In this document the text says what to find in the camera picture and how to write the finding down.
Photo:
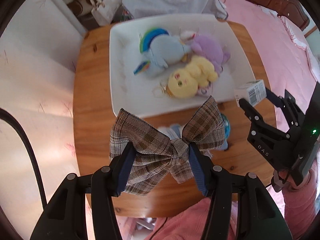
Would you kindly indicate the white plastic storage bin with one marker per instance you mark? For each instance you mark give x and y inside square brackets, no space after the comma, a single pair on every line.
[130,80]

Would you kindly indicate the grey pillow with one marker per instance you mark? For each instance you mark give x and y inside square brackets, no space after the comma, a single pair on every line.
[170,0]

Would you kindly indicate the person's pink-sleeved right forearm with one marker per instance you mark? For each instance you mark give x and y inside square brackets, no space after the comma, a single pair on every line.
[302,205]

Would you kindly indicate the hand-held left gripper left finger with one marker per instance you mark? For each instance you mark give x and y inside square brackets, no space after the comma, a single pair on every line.
[125,165]

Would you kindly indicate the blue rainbow pony plush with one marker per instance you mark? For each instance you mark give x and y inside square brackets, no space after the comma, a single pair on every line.
[165,50]

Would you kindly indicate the shoe rack with shoes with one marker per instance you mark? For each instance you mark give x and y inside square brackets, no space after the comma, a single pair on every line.
[75,5]

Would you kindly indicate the white and blue plush toy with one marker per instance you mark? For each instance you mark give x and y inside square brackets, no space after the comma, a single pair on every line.
[172,131]

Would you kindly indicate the yellow plush duck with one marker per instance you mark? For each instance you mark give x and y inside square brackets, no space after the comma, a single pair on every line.
[185,82]

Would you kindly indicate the pink quilted bedspread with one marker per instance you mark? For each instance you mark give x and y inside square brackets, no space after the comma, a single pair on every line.
[250,12]

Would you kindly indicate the brown plaid fabric bow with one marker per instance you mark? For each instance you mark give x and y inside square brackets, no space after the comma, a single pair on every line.
[150,140]

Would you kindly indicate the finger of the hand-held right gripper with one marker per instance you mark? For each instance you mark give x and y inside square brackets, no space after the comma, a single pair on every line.
[285,103]
[260,127]

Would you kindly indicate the pink frilled pillow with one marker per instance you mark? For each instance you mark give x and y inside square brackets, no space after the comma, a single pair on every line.
[300,37]

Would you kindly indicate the purple plush toy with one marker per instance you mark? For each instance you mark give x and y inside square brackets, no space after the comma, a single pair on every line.
[210,47]

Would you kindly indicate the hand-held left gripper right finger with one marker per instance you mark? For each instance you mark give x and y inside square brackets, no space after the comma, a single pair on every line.
[197,165]

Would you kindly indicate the white carton with barcode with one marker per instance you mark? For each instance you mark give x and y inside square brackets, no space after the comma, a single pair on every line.
[252,90]

